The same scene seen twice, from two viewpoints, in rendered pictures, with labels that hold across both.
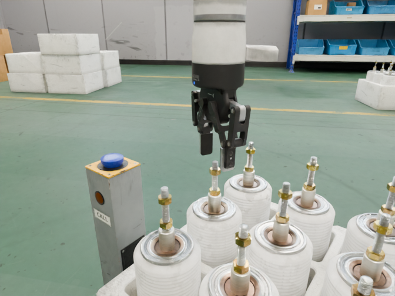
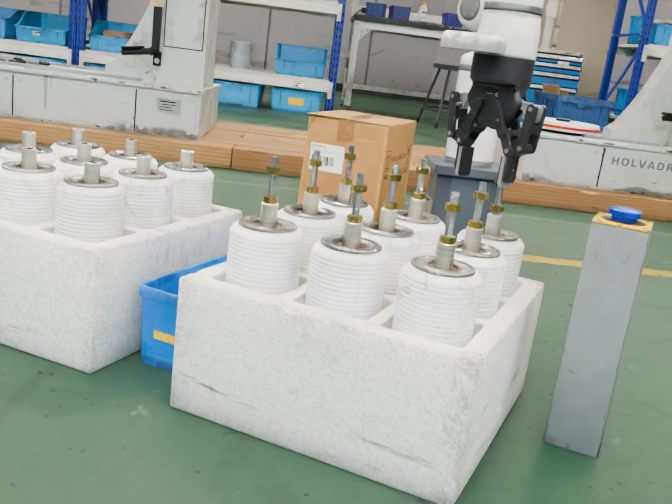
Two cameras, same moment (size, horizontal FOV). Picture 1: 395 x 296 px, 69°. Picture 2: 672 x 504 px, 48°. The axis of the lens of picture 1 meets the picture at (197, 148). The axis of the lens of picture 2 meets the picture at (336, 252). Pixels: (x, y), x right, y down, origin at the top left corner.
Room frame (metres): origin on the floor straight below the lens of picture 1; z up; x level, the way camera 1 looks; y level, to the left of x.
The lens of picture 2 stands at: (1.31, -0.44, 0.48)
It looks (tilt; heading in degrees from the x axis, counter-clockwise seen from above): 15 degrees down; 165
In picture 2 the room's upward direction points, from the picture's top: 7 degrees clockwise
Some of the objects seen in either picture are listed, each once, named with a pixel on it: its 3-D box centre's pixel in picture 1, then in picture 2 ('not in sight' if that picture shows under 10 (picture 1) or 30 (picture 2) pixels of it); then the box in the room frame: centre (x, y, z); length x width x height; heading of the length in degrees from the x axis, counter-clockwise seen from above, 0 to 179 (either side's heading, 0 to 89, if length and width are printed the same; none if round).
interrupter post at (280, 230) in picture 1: (280, 229); (387, 220); (0.35, -0.12, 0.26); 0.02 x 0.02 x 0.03
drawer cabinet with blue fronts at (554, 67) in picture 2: not in sight; (539, 91); (-4.69, 2.72, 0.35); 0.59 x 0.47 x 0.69; 169
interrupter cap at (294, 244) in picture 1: (280, 236); (386, 230); (0.35, -0.12, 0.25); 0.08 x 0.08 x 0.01
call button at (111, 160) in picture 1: (112, 161); (624, 216); (0.47, 0.15, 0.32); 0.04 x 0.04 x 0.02
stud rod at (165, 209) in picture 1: (165, 212); (499, 195); (0.33, 0.04, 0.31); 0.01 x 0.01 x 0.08
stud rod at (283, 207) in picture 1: (283, 206); (391, 192); (0.35, -0.12, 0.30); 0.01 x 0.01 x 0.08
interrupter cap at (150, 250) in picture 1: (167, 245); (491, 234); (0.33, 0.04, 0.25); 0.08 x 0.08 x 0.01
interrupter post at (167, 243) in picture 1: (166, 238); (493, 225); (0.33, 0.04, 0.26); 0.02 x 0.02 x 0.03
